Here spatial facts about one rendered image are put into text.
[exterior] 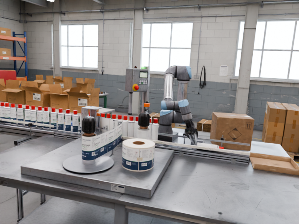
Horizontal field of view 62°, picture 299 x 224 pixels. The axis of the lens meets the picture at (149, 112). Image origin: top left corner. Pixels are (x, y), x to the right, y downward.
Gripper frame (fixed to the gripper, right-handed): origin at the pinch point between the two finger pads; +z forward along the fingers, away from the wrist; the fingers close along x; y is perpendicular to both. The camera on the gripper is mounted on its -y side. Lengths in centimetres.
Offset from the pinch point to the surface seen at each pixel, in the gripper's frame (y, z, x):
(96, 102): -145, -56, -150
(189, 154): 5.4, 6.2, -5.3
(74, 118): 3, -45, -96
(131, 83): 1, -59, -37
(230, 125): -19.2, -3.4, 28.9
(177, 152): 5.4, 2.9, -14.5
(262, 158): -12, 26, 46
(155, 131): 2.2, -16.4, -27.6
